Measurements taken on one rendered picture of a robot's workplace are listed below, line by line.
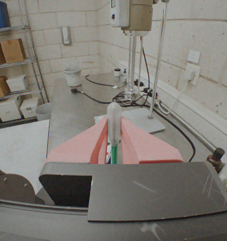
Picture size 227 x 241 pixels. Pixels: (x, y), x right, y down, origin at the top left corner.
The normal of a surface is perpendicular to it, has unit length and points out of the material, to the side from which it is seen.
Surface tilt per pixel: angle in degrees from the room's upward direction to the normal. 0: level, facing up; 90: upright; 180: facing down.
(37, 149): 0
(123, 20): 90
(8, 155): 0
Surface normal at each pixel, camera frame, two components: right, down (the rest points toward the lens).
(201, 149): -0.01, -0.81
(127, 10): 0.32, 0.55
